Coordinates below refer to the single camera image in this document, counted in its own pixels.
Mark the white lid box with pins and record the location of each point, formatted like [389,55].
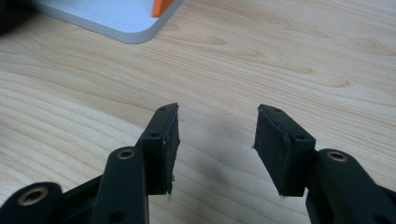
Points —
[102,15]

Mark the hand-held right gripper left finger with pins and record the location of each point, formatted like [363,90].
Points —
[158,155]

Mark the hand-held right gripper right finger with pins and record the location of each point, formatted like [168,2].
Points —
[280,149]

